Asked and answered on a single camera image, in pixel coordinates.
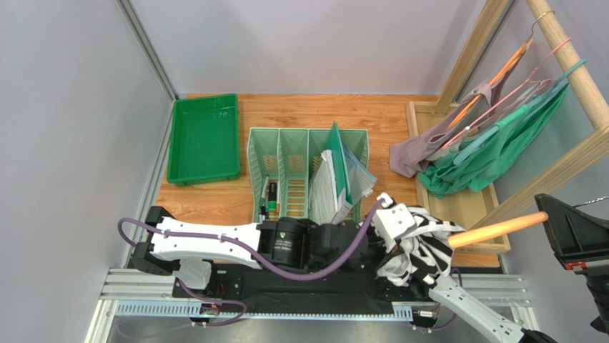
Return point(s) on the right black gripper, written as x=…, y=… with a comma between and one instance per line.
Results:
x=429, y=274

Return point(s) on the orange clothes hanger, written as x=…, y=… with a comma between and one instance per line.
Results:
x=492, y=231

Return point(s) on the black white striped tank top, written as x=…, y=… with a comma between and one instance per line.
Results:
x=423, y=254

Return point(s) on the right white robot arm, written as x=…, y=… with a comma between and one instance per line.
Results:
x=493, y=326

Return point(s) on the green tank top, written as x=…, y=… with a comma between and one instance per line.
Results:
x=441, y=179

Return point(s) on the mauve tank top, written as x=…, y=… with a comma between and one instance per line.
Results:
x=411, y=156

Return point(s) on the wooden clothes rack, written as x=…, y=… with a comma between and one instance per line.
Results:
x=569, y=157

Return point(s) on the clear zip pouch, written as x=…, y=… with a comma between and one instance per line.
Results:
x=361, y=181

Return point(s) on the mint green file organizer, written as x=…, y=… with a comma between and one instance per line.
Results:
x=288, y=156

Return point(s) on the white pen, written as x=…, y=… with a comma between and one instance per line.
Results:
x=262, y=203

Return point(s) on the green plastic tray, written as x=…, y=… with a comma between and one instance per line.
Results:
x=204, y=141

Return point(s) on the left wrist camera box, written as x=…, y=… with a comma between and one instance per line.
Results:
x=392, y=221

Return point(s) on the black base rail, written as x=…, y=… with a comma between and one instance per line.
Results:
x=239, y=293

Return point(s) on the aluminium frame post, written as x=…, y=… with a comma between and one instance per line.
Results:
x=136, y=25

